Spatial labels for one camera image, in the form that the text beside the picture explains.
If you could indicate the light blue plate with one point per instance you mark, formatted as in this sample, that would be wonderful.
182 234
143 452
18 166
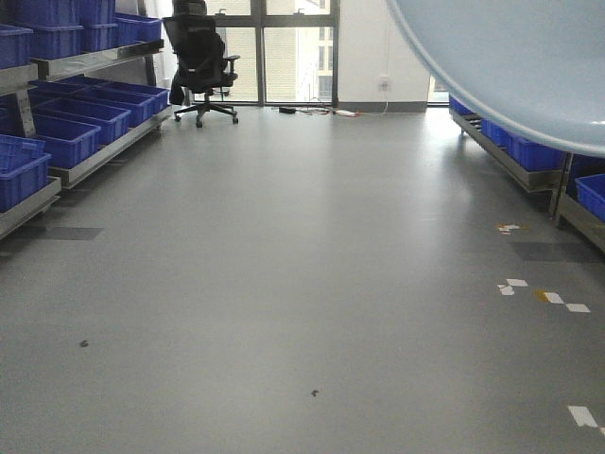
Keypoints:
535 68

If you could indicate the white power strip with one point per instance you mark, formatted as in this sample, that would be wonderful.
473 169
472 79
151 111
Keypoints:
346 113

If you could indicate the left steel shelving rack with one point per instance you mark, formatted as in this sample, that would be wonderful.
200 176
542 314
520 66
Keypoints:
57 125

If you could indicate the steel shelving rack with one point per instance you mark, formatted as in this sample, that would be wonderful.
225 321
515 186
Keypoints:
575 182
57 125

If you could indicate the right steel shelving rack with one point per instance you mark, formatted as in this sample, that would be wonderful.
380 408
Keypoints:
575 182

